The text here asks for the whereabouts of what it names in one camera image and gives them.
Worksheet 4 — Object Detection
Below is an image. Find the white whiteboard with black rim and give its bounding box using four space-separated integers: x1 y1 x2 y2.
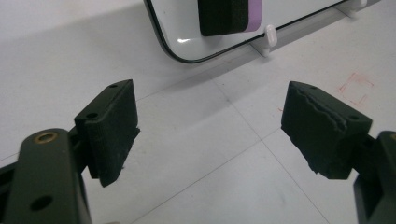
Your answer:
143 0 351 64

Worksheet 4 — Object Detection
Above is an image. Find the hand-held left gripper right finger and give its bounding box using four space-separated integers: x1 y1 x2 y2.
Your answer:
280 80 374 181

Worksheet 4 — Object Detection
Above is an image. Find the black and purple whiteboard eraser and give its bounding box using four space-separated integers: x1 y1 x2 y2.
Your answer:
197 0 263 37

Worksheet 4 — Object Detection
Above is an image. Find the white whiteboard stand foot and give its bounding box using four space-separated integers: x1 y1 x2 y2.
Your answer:
334 0 369 20
250 23 278 59

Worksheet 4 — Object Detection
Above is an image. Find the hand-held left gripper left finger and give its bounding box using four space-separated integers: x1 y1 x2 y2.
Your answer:
74 78 140 189

